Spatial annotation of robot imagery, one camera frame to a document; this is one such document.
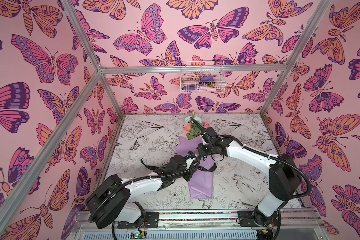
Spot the black printed ribbon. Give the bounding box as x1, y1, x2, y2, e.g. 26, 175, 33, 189
140, 159, 217, 172

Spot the purple pink wrapping paper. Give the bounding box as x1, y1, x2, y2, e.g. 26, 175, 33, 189
175, 133, 214, 200

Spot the white fake flower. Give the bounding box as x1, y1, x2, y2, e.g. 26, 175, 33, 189
185, 112, 203, 124

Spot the orange pink fake rose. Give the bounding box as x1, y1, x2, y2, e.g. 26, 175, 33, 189
183, 123, 193, 133

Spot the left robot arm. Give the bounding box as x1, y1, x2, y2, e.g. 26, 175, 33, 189
86, 151, 202, 229

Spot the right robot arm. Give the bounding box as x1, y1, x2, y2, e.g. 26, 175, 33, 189
198, 126, 313, 227

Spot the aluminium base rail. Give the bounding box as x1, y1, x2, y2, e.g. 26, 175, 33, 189
69, 209, 331, 240

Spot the white wire basket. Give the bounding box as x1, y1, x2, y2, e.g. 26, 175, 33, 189
179, 61, 227, 95

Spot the aluminium frame structure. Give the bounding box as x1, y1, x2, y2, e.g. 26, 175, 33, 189
0, 1, 332, 237

